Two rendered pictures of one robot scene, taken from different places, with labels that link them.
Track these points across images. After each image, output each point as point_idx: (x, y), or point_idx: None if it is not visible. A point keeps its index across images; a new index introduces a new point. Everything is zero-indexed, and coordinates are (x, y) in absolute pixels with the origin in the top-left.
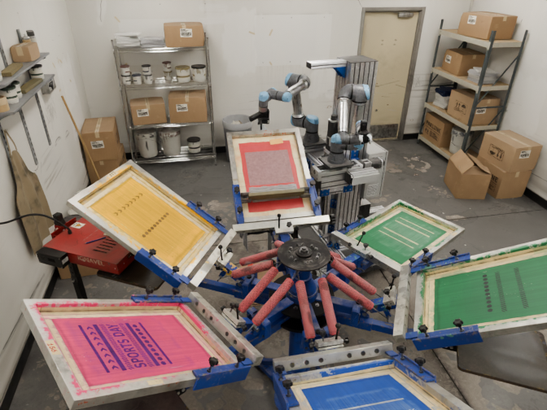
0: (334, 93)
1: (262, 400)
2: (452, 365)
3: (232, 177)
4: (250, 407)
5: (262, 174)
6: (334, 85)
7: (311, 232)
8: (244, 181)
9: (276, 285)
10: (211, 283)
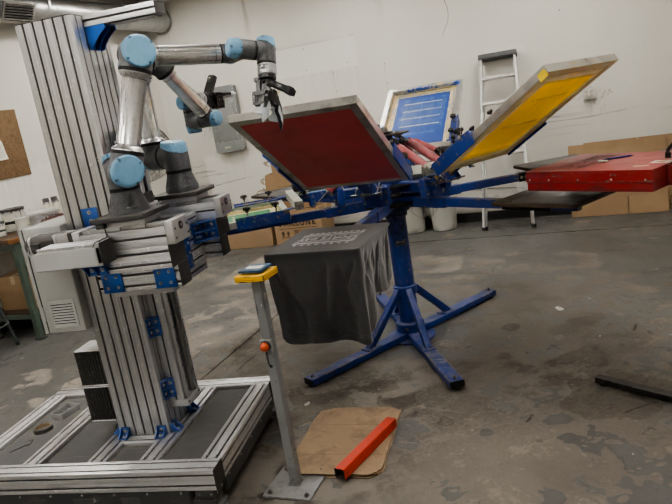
0: (89, 93)
1: (447, 337)
2: (237, 340)
3: (387, 143)
4: (463, 334)
5: (338, 151)
6: (85, 75)
7: (178, 448)
8: (370, 151)
9: (408, 181)
10: (470, 197)
